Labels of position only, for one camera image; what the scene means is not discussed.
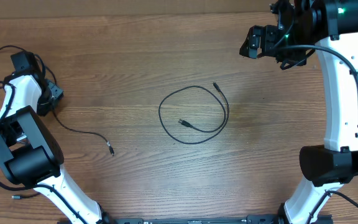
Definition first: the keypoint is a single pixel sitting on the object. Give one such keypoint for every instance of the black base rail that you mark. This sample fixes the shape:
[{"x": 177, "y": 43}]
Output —
[{"x": 197, "y": 220}]

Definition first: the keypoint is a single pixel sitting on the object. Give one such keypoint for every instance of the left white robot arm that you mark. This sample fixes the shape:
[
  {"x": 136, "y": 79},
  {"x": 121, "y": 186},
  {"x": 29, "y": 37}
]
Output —
[{"x": 30, "y": 157}]

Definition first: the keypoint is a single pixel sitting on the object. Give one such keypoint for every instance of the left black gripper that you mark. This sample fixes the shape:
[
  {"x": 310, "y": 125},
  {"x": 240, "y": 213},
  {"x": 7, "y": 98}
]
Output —
[{"x": 58, "y": 93}]

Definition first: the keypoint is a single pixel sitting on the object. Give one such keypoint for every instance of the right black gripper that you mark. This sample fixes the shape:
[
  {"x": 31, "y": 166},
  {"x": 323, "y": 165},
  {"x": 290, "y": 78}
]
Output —
[{"x": 270, "y": 40}]

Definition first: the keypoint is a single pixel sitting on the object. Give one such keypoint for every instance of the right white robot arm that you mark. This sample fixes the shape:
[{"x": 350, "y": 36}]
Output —
[{"x": 329, "y": 29}]

